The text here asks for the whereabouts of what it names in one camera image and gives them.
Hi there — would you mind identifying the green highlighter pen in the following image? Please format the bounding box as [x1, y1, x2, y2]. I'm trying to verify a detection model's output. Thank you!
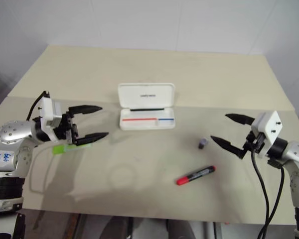
[52, 142, 93, 155]

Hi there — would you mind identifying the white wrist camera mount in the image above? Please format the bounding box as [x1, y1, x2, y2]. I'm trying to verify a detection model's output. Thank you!
[251, 110, 283, 158]
[39, 98, 68, 143]

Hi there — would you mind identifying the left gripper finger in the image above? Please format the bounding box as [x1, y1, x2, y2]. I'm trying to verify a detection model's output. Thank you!
[69, 105, 103, 116]
[76, 132, 109, 146]

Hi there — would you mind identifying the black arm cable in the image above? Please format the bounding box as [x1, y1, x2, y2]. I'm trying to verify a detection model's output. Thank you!
[26, 91, 51, 121]
[250, 145, 286, 239]

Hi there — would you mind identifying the white label blue handwriting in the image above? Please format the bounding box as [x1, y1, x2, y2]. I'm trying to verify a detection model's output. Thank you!
[0, 150, 14, 170]

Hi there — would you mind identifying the red and blue thin pen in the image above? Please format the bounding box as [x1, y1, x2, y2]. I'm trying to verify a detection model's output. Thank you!
[121, 117, 176, 122]

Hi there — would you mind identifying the red and black marker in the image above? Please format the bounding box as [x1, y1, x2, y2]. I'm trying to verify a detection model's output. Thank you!
[176, 165, 217, 186]

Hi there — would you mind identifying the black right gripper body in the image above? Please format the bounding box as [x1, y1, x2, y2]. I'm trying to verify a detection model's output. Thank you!
[242, 131, 265, 160]

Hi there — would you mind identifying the white open pencil case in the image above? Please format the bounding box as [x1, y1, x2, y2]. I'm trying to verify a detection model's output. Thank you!
[117, 83, 177, 131]

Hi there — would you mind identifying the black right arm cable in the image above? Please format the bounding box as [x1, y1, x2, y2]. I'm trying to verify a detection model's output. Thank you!
[250, 145, 286, 239]

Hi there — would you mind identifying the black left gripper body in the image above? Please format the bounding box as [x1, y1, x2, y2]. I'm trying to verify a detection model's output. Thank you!
[53, 111, 80, 145]

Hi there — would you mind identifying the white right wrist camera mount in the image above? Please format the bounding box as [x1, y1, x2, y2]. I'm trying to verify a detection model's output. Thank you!
[251, 110, 283, 158]

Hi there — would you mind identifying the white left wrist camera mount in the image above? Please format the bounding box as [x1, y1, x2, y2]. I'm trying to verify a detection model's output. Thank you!
[39, 98, 68, 143]

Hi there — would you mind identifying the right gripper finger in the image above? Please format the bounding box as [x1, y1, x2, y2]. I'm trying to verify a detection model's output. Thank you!
[210, 135, 245, 159]
[225, 113, 255, 125]

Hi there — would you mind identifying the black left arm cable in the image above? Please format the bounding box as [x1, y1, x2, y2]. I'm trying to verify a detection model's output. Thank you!
[26, 91, 51, 121]

